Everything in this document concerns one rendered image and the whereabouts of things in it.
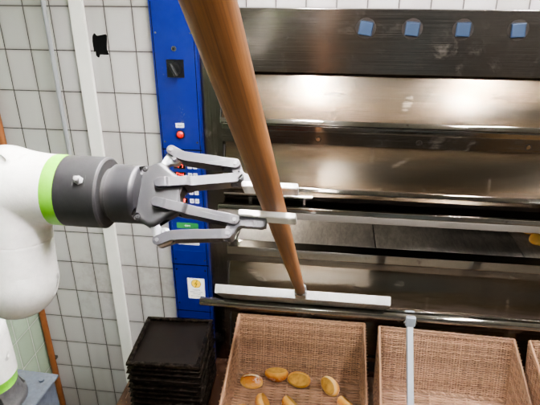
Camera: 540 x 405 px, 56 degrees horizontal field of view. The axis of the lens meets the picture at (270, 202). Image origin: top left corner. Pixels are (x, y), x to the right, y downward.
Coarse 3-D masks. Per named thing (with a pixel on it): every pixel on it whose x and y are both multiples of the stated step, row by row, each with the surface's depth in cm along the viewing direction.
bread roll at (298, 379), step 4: (292, 372) 218; (296, 372) 217; (300, 372) 217; (288, 376) 217; (292, 376) 217; (296, 376) 216; (300, 376) 216; (304, 376) 216; (308, 376) 216; (288, 380) 217; (292, 380) 216; (296, 380) 216; (300, 380) 216; (304, 380) 215; (308, 380) 215; (292, 384) 216; (296, 384) 215; (300, 384) 215; (304, 384) 215; (308, 384) 215
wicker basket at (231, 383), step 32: (256, 320) 221; (288, 320) 220; (320, 320) 218; (256, 352) 224; (288, 352) 222; (320, 352) 220; (352, 352) 218; (224, 384) 196; (320, 384) 219; (352, 384) 219
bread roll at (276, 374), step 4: (268, 368) 221; (272, 368) 221; (276, 368) 221; (280, 368) 221; (268, 372) 218; (272, 372) 218; (276, 372) 218; (280, 372) 218; (284, 372) 218; (268, 376) 218; (272, 376) 217; (276, 376) 217; (280, 376) 217; (284, 376) 218; (272, 380) 218; (276, 380) 218; (280, 380) 218
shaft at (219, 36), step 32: (192, 0) 25; (224, 0) 25; (192, 32) 28; (224, 32) 27; (224, 64) 30; (224, 96) 34; (256, 96) 36; (256, 128) 40; (256, 160) 45; (256, 192) 56; (288, 224) 72; (288, 256) 91
